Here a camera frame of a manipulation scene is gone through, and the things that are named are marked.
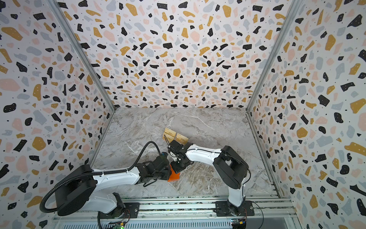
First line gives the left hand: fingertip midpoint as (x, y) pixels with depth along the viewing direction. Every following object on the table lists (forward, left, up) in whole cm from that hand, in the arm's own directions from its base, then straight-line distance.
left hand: (173, 172), depth 84 cm
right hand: (+1, -1, -1) cm, 2 cm away
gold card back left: (+25, +3, +6) cm, 26 cm away
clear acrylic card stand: (+21, 0, +5) cm, 22 cm away
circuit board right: (-26, -34, -4) cm, 43 cm away
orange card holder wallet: (-3, 0, +3) cm, 4 cm away
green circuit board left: (-25, +25, -3) cm, 36 cm away
